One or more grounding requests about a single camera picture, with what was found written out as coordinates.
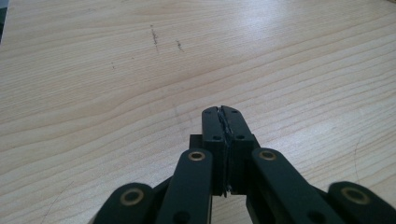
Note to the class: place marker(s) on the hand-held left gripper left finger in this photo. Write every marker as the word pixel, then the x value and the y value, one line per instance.
pixel 213 137

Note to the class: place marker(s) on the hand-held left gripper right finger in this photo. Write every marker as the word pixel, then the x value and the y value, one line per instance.
pixel 239 137

